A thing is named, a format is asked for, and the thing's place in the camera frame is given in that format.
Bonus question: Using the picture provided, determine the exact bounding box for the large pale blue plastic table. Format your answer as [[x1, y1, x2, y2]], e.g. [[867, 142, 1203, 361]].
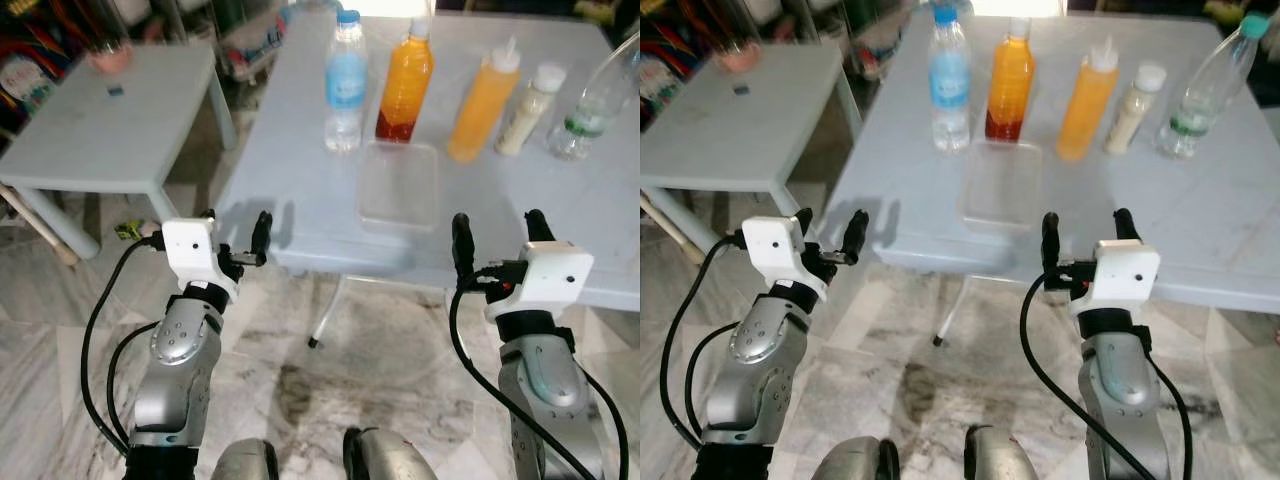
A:
[[820, 10, 1280, 347], [214, 12, 641, 350]]

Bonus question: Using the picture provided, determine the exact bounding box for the clear plastic food container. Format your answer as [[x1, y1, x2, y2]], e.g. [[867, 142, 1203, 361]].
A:
[[957, 139, 1045, 234], [357, 140, 442, 237]]

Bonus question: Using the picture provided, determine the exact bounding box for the small pale blue plastic table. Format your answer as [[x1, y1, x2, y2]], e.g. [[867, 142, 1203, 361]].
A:
[[0, 40, 239, 264], [640, 40, 864, 277]]

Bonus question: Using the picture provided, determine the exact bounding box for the cream sauce bottle white cap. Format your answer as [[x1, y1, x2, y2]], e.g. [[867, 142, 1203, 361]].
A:
[[493, 62, 569, 158], [1103, 61, 1169, 157]]

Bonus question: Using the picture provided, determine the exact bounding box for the clear bottle with green label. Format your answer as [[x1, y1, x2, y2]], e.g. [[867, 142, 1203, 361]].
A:
[[546, 30, 641, 164], [1156, 12, 1272, 162]]

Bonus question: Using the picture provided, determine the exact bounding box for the orange squeeze sauce bottle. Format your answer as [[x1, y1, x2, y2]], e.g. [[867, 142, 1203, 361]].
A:
[[446, 37, 524, 164], [1054, 37, 1124, 164]]

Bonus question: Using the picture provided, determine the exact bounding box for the orange juice bottle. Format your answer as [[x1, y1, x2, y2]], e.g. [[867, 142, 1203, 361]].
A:
[[375, 14, 437, 144], [984, 14, 1038, 144]]

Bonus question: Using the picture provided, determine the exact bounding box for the water bottle with blue label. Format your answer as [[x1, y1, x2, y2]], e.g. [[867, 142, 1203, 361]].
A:
[[927, 4, 974, 154], [323, 9, 370, 154]]

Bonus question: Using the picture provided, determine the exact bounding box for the robot right leg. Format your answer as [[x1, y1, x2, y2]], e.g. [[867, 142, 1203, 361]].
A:
[[962, 424, 1042, 480], [342, 426, 427, 480]]

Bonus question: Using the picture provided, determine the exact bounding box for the colourful printed bag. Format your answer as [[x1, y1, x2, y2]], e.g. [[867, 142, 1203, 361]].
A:
[[0, 15, 76, 116], [640, 10, 706, 111]]

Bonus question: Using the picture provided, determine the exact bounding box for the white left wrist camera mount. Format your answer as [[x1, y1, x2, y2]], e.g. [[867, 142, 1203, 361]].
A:
[[741, 215, 830, 302], [161, 217, 242, 302]]

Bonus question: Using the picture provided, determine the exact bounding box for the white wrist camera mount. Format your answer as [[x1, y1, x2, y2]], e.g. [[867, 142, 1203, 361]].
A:
[[486, 241, 595, 324], [161, 217, 242, 302], [741, 215, 830, 302], [1067, 238, 1162, 320]]

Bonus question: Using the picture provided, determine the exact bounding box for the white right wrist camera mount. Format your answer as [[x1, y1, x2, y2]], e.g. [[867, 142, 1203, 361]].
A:
[[486, 241, 595, 324], [1067, 238, 1162, 320]]

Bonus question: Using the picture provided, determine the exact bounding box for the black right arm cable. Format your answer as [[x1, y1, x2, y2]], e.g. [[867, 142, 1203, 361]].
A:
[[1018, 268, 1161, 480], [447, 265, 576, 480]]

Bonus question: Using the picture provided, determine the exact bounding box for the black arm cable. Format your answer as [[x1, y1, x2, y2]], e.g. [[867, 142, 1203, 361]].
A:
[[658, 232, 746, 451], [80, 232, 166, 456], [1018, 268, 1161, 480], [447, 265, 576, 480]]

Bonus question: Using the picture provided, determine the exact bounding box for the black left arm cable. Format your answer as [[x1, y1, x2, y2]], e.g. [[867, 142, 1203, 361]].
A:
[[80, 232, 166, 456], [658, 232, 746, 451]]

